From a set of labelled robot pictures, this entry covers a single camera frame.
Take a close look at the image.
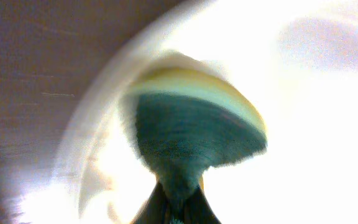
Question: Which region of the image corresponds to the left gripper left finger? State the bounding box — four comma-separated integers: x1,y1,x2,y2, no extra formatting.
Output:
132,182,169,224

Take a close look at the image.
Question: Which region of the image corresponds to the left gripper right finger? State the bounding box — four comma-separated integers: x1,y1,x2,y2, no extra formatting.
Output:
184,186,221,224

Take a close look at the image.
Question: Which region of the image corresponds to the green yellow sponge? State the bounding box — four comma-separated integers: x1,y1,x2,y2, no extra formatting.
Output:
120,52,267,210

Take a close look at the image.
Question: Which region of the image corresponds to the pale green plate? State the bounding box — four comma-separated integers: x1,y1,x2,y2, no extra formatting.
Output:
17,0,358,224

